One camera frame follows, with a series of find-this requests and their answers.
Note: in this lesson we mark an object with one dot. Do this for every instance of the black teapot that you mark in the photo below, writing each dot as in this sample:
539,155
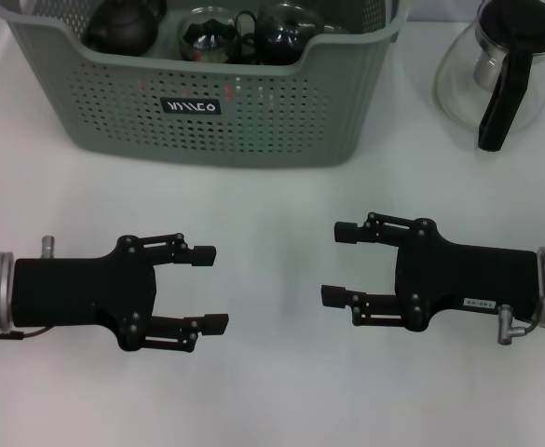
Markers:
123,28

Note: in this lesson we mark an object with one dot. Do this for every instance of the grey perforated storage bin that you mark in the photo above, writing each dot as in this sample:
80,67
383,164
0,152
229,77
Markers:
253,116

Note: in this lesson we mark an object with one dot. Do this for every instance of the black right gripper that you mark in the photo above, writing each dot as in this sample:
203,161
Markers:
467,274

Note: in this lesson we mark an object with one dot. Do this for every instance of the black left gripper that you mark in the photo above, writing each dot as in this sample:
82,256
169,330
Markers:
81,293

